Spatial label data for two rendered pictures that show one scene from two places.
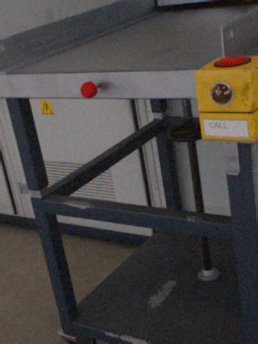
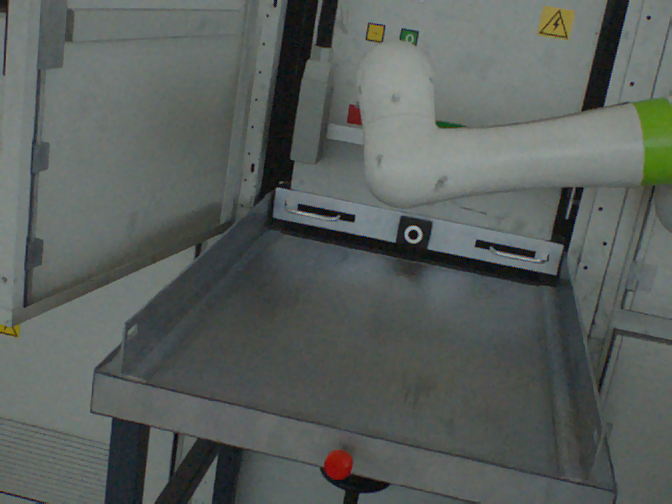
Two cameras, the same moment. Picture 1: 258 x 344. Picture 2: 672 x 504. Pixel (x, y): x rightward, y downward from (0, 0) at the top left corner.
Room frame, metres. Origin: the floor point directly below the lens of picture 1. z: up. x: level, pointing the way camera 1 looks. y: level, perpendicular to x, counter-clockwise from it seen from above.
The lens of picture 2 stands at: (0.37, 0.53, 1.36)
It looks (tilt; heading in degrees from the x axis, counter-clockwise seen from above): 18 degrees down; 331
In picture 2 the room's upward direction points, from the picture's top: 10 degrees clockwise
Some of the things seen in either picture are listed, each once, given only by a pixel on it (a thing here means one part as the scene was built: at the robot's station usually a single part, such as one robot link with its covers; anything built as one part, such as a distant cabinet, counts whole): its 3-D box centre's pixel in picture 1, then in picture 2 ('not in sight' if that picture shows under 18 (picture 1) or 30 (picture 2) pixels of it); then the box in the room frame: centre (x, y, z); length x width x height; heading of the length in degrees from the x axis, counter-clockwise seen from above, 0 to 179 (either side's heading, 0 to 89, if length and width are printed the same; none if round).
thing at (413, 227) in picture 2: not in sight; (414, 232); (1.73, -0.39, 0.90); 0.06 x 0.03 x 0.05; 53
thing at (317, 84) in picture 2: not in sight; (314, 110); (1.82, -0.20, 1.09); 0.08 x 0.05 x 0.17; 143
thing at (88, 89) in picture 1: (91, 88); (339, 460); (1.15, 0.04, 0.82); 0.04 x 0.03 x 0.03; 143
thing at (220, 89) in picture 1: (219, 94); not in sight; (0.76, -0.14, 0.87); 0.03 x 0.01 x 0.03; 53
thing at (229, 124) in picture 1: (236, 98); not in sight; (0.79, -0.16, 0.85); 0.08 x 0.08 x 0.10; 53
